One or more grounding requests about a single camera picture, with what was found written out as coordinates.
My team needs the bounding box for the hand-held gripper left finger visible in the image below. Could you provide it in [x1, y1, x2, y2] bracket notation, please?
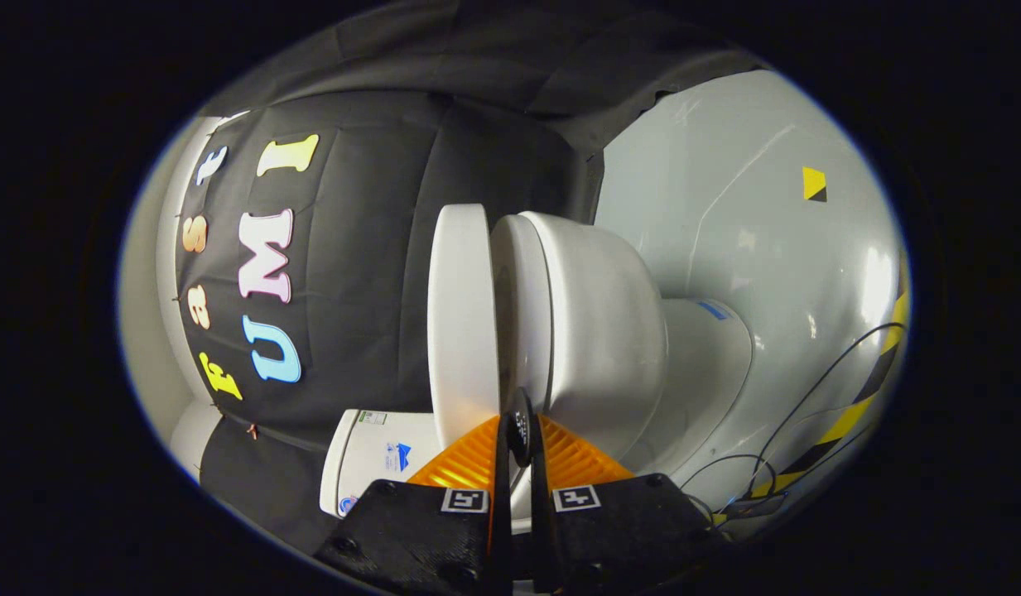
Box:
[311, 414, 512, 596]

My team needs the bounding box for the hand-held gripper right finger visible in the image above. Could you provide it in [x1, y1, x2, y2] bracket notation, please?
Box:
[527, 411, 728, 596]

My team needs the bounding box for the white toilet lid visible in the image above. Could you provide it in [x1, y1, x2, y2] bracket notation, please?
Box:
[427, 204, 534, 466]

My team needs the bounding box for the white toilet tank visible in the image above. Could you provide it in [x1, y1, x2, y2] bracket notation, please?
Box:
[320, 408, 446, 519]

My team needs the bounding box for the white toilet bowl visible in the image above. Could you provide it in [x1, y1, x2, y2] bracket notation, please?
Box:
[489, 211, 755, 531]

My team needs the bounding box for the black backdrop cloth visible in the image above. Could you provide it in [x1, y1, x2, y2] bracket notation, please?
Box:
[172, 0, 768, 557]

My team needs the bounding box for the yellow black hazard tape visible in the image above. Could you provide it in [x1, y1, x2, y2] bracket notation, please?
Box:
[750, 257, 910, 501]

